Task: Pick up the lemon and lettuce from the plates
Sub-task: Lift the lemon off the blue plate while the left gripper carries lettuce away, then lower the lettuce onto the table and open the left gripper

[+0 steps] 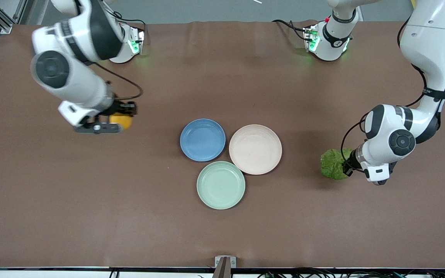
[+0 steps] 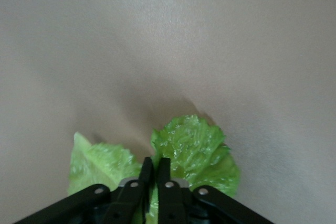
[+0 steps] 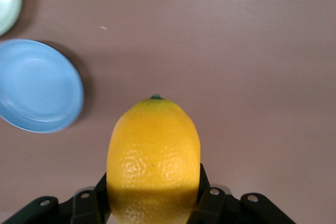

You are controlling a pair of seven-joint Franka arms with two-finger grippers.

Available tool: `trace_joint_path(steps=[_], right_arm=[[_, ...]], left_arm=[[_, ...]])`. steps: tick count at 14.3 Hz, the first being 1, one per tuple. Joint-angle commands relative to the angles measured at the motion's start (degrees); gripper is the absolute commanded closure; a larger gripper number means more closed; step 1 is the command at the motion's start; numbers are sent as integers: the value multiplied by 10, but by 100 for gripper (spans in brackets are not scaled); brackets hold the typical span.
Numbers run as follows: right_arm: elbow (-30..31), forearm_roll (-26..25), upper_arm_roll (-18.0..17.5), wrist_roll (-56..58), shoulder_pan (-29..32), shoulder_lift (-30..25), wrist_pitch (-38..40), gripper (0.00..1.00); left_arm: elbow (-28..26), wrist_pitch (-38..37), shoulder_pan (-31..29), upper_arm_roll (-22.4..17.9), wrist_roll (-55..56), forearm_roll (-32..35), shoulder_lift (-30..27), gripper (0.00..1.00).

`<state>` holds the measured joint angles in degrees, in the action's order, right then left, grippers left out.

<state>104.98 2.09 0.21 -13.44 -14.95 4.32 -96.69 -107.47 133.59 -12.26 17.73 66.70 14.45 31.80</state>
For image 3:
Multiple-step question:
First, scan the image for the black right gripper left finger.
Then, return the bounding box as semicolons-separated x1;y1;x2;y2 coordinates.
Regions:
2;172;114;224

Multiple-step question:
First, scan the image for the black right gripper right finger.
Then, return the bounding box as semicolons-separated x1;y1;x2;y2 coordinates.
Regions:
186;163;297;224

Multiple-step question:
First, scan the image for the yellow lemon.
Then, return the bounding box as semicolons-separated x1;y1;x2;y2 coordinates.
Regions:
106;93;202;224

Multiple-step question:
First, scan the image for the blue plate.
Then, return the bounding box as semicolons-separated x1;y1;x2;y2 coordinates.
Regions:
0;38;85;134

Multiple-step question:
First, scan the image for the mint green plate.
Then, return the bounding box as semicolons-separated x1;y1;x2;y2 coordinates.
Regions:
0;0;23;37

